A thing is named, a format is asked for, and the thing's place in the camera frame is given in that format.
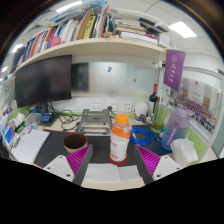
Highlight black desk mat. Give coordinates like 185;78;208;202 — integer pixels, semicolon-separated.
33;128;174;168

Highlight blue coiled cable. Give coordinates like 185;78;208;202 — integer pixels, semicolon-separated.
129;126;161;147

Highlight wall shelf with books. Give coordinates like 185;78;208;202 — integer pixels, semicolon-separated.
8;1;174;73

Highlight flat round red coaster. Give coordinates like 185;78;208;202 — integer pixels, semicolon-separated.
107;152;130;167

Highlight small blue box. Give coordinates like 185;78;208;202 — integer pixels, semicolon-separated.
40;112;54;123

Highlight group photo poster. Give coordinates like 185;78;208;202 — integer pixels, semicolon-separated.
174;78;218;134

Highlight purple water jug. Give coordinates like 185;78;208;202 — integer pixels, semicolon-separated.
160;103;195;152

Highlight black computer monitor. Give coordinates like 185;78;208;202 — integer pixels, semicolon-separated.
14;54;73;114

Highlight white wall socket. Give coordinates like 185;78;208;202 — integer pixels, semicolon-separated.
120;100;133;113
89;99;103;112
105;100;118;112

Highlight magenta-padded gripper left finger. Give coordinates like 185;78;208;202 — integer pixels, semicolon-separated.
43;144;94;187

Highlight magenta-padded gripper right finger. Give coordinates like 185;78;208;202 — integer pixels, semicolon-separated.
133;144;183;185

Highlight dark wine bottle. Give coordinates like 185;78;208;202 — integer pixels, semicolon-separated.
148;83;159;114

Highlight white lidded jar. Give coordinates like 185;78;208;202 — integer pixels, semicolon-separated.
133;101;149;118

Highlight grey metal laptop stand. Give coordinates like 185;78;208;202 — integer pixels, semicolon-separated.
75;108;114;136

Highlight purple pennant flag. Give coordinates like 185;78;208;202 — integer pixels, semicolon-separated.
163;49;186;92

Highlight grey door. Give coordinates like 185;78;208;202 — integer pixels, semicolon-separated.
211;68;224;158

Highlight clear plastic box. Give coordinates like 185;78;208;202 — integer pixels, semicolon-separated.
25;113;43;126

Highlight white paper sheet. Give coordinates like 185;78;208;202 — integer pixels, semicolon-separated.
81;163;141;184

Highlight patterned paper cup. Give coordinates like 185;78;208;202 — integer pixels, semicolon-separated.
63;133;89;154

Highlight white open notebook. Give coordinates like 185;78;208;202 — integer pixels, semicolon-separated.
12;128;51;165

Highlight orange-capped drink bottle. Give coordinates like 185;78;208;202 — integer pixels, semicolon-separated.
109;113;132;163

